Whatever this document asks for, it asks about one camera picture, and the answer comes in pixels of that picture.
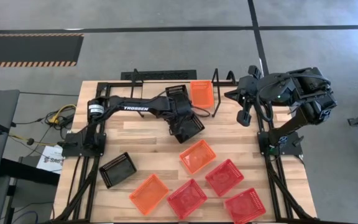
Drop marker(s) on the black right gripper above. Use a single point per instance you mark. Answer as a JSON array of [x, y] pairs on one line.
[[245, 90]]

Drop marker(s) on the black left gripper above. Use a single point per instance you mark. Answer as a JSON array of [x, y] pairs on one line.
[[180, 107]]

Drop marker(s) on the black plastic mesh basket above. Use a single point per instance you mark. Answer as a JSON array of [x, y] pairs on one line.
[[176, 89], [117, 171], [194, 129]]

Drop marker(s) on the orange plastic mesh basket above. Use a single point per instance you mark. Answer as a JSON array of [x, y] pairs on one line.
[[201, 93], [197, 157], [148, 195]]

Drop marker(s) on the red plastic mesh basket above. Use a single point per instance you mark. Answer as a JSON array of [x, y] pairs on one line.
[[224, 178], [186, 199], [245, 207]]

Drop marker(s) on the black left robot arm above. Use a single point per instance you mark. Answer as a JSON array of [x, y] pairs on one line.
[[135, 107]]

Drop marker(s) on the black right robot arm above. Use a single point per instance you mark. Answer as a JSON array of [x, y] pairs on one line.
[[309, 87]]

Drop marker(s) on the white printed paper sheet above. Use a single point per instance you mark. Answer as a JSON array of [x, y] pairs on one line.
[[51, 161]]

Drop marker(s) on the black support beam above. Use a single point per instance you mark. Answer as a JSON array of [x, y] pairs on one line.
[[26, 171]]

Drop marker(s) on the black mat with striped edges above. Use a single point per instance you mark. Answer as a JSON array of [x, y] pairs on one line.
[[26, 49]]

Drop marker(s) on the wooden shelf with black frame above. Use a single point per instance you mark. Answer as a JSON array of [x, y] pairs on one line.
[[154, 88]]

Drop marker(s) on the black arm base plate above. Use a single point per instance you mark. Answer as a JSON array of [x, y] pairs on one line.
[[73, 151], [291, 149]]

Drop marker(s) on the black metal table frame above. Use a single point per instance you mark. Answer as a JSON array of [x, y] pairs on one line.
[[102, 84]]

